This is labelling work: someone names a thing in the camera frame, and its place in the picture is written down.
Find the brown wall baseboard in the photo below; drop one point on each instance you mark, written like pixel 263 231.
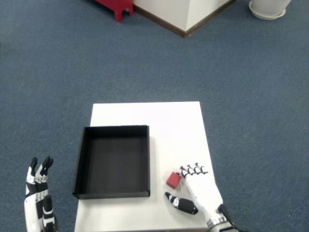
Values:
pixel 164 23

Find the small red cube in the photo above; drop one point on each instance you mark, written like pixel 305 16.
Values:
pixel 173 180

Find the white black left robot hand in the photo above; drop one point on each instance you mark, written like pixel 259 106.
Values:
pixel 30 210

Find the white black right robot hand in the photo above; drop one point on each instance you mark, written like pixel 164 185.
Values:
pixel 204 193

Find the white plant pot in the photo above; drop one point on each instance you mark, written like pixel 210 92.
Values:
pixel 268 4

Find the white pot saucer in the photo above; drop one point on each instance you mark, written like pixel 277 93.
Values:
pixel 265 17

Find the red plastic stool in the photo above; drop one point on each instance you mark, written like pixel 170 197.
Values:
pixel 118 7

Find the black open shallow box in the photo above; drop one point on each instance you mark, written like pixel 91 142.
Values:
pixel 114 165

